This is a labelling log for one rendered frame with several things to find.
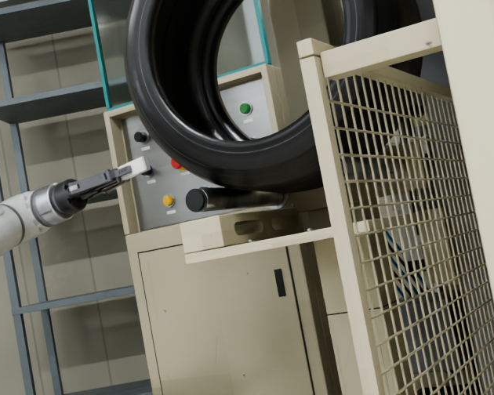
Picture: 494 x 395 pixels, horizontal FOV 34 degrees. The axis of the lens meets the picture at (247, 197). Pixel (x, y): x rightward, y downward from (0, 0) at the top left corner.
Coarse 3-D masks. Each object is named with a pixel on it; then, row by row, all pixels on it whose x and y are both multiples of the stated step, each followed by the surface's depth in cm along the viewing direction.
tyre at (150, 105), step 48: (144, 0) 155; (192, 0) 177; (240, 0) 178; (384, 0) 139; (144, 48) 155; (192, 48) 180; (144, 96) 155; (192, 96) 179; (336, 96) 139; (384, 96) 141; (192, 144) 151; (240, 144) 146; (288, 144) 143; (384, 144) 158; (288, 192) 165
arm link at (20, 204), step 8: (32, 192) 183; (8, 200) 182; (16, 200) 181; (24, 200) 182; (16, 208) 179; (24, 208) 180; (24, 216) 180; (32, 216) 181; (24, 224) 179; (32, 224) 181; (40, 224) 182; (24, 232) 179; (32, 232) 182; (40, 232) 184; (24, 240) 181
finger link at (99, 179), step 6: (96, 174) 172; (102, 174) 172; (78, 180) 173; (84, 180) 173; (90, 180) 173; (96, 180) 172; (102, 180) 172; (108, 180) 172; (84, 186) 173; (90, 186) 173; (96, 186) 173; (72, 192) 173; (78, 192) 173
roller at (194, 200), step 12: (192, 192) 152; (204, 192) 152; (216, 192) 155; (228, 192) 159; (240, 192) 163; (252, 192) 168; (264, 192) 173; (192, 204) 152; (204, 204) 151; (216, 204) 155; (228, 204) 159; (240, 204) 164; (252, 204) 169; (264, 204) 174; (276, 204) 180
